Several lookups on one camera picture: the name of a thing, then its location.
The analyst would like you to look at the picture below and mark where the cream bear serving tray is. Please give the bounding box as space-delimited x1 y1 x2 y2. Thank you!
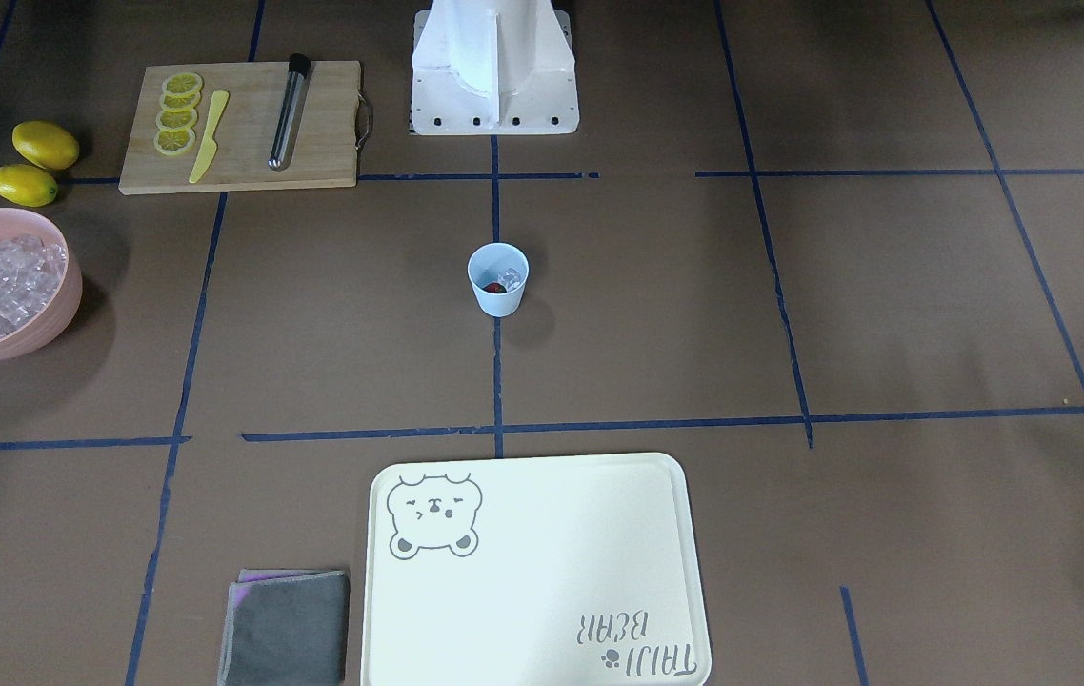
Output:
359 452 713 685

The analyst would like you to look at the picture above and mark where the wooden cutting board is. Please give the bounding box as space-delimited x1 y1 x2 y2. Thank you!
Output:
118 61 371 196

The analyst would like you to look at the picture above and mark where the lemon slice nearest board edge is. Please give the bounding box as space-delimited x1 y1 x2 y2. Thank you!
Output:
151 129 195 157

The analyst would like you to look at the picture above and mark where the whole lemon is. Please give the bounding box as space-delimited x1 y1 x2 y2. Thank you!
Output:
0 164 59 208
11 120 80 172

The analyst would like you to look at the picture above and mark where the lower whole lemon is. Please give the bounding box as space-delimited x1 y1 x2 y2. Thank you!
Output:
0 164 59 208

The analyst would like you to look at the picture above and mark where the pink bowl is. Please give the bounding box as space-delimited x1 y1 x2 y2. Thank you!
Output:
0 208 82 360

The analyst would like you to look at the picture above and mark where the lemon slice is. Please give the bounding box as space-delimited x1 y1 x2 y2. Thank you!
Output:
159 91 201 112
155 108 198 131
160 72 204 98

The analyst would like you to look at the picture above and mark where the steel cylinder tool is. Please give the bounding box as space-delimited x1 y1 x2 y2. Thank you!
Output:
267 52 311 172

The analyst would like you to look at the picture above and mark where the yellow plastic knife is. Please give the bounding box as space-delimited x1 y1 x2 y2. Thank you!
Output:
188 90 231 184

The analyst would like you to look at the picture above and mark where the grey folded cloth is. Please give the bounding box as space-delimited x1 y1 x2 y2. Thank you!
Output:
215 569 351 685

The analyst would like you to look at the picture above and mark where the upper whole lemon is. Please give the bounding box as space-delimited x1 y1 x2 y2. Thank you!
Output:
11 120 80 172

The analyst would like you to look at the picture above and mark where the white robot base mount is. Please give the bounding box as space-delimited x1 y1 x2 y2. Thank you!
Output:
409 1 580 135

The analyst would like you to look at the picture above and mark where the light blue plastic cup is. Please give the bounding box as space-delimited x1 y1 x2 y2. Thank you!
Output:
465 242 531 318

